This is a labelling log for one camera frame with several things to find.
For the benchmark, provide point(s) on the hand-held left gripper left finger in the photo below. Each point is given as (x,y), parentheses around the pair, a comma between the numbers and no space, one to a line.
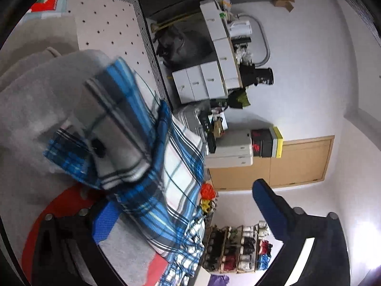
(102,223)

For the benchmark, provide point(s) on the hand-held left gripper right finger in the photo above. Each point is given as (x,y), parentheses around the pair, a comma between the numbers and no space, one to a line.
(268,208)

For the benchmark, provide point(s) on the blue white plaid shirt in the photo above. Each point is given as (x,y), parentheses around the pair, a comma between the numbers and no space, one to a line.
(166,161)

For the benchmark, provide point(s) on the wooden shoe rack with shoes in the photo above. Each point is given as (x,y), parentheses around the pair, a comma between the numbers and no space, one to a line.
(238,247)

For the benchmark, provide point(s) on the wooden door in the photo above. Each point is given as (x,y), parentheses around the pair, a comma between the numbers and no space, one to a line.
(297,163)

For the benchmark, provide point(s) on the orange bag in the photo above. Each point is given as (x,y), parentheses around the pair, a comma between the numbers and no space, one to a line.
(207,191)

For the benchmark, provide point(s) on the black red shoe box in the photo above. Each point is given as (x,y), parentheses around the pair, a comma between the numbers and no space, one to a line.
(262,143)

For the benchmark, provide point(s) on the yellow box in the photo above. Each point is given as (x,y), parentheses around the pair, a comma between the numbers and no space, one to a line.
(277,141)

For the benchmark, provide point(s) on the white plastic drawer unit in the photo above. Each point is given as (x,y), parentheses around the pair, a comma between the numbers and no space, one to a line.
(229,149)

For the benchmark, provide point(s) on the purple bag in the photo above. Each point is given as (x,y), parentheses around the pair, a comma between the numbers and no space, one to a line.
(218,280)

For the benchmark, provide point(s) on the brown paper bag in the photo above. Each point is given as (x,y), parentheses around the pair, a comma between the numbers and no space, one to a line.
(219,128)

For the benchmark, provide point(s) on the black power strip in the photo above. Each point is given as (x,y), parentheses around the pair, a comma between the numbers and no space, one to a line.
(206,120)

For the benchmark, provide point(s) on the green black cloth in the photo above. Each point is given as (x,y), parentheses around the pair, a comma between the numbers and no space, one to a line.
(239,98)

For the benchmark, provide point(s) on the silver suitcase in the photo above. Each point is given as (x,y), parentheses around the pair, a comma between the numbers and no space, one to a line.
(190,119)

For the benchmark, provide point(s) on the black cylindrical appliance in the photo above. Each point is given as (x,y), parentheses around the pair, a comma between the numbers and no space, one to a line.
(259,76)

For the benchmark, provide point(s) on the grey blanket with red print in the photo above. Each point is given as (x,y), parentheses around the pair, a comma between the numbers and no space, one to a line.
(29,110)

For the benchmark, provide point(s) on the white stepped drawer dresser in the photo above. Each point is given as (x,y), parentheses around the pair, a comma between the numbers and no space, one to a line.
(214,80)

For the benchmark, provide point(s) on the black bag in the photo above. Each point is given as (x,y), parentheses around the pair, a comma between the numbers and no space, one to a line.
(184,47)

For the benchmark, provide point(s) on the white appliance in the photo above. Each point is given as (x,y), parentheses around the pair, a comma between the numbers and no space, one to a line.
(239,29)

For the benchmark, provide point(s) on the white star-dotted rug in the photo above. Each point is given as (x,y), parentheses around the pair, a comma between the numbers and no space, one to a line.
(113,20)

